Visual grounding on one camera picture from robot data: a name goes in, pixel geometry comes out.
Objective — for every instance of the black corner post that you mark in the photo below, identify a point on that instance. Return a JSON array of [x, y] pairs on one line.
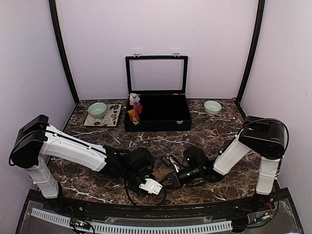
[[252, 51], [61, 50]]

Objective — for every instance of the green bowl at right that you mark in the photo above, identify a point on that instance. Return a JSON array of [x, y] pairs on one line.
[[212, 107]]

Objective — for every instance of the magenta striped sock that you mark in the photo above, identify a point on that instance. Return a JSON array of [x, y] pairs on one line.
[[133, 115]]

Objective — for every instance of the black left corner post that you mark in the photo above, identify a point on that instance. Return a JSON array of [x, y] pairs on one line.
[[61, 50]]

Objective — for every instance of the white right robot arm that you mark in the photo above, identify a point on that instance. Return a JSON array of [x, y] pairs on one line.
[[268, 137]]

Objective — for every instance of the magenta purple rolled sock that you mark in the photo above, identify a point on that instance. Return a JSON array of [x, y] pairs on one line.
[[138, 107]]

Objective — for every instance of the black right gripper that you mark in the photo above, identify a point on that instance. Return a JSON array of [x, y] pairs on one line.
[[176, 182]]

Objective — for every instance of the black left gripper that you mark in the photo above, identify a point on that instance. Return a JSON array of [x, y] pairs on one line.
[[143, 191]]

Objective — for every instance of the pink white rolled sock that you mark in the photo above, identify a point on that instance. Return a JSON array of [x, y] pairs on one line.
[[134, 99]]

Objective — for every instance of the white perforated front rail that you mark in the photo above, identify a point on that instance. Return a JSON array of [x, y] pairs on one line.
[[95, 227]]

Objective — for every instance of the green ceramic bowl on plate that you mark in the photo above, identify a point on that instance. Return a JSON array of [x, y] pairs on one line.
[[97, 110]]

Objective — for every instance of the black right corner post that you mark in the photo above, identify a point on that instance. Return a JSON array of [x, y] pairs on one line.
[[252, 51]]

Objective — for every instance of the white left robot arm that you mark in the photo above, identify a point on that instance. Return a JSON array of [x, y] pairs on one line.
[[38, 138]]

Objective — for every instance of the brown sock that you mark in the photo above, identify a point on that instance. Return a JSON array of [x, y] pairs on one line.
[[162, 172]]

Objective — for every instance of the black compartment storage box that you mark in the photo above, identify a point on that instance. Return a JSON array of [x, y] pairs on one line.
[[160, 81]]

